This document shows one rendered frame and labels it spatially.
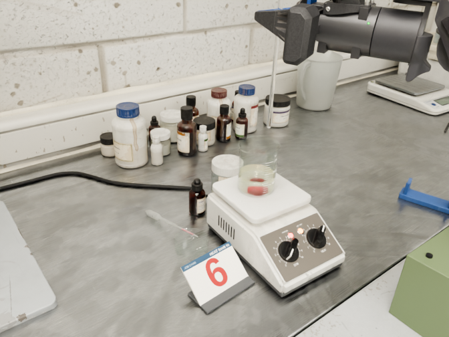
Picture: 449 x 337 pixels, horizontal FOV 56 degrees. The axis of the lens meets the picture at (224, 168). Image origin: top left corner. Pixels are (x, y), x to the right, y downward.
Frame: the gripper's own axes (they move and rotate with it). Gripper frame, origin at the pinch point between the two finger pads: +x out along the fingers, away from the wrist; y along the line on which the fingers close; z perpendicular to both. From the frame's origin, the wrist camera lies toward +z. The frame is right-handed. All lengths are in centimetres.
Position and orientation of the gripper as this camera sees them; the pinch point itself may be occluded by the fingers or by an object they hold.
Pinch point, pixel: (280, 19)
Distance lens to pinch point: 58.0
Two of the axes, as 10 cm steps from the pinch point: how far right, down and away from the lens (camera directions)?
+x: -8.9, -2.7, 3.7
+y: -4.6, 4.3, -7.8
